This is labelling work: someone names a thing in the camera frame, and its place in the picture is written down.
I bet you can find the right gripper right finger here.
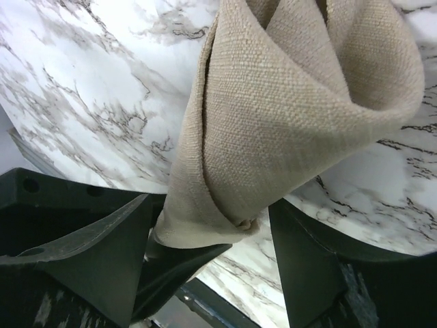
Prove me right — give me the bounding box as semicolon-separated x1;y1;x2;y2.
268;200;436;328

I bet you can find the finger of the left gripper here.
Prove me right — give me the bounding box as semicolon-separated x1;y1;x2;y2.
131;239;232;321

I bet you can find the aluminium frame rail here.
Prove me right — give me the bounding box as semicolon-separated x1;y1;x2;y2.
8;127;72;180

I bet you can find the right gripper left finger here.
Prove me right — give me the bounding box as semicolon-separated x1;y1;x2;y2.
1;194;152;327

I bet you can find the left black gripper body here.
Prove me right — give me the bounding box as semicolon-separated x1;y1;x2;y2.
0;167;168;257

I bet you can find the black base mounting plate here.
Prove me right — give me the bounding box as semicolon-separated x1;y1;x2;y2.
150;282;260;328

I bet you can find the beige cloth napkin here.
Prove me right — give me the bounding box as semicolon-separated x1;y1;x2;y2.
153;1;424;249

